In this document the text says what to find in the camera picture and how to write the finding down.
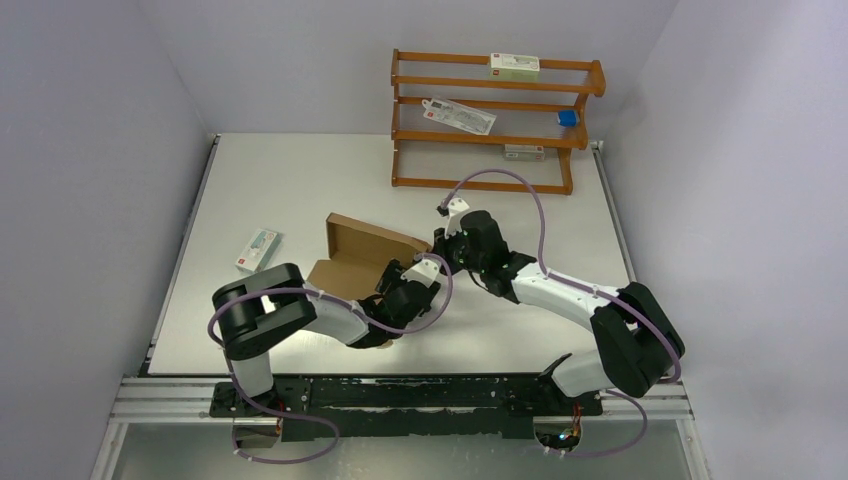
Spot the brown cardboard box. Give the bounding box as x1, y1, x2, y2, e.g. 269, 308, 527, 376
305, 213, 430, 349

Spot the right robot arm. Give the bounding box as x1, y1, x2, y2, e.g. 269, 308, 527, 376
434, 207, 685, 414

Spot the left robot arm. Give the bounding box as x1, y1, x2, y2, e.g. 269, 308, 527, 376
208, 255, 442, 416

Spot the white box lower shelf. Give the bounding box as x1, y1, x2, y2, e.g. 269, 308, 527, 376
503, 144, 546, 162

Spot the white green box on table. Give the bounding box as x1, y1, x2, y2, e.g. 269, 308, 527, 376
234, 228, 282, 274

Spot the white green box top shelf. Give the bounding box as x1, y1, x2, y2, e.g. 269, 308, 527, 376
489, 53, 541, 83

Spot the white flat package middle shelf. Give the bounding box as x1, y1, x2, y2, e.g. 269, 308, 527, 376
421, 98, 497, 136

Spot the orange wooden shelf rack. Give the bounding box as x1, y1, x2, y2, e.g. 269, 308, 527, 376
390, 49, 607, 195

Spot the blue small cube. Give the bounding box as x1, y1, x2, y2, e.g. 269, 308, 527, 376
557, 109, 581, 128

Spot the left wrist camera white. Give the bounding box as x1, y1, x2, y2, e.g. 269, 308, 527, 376
401, 258, 441, 283

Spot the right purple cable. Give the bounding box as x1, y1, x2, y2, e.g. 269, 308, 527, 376
437, 168, 684, 460

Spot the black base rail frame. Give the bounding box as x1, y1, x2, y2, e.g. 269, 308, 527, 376
109, 370, 694, 445

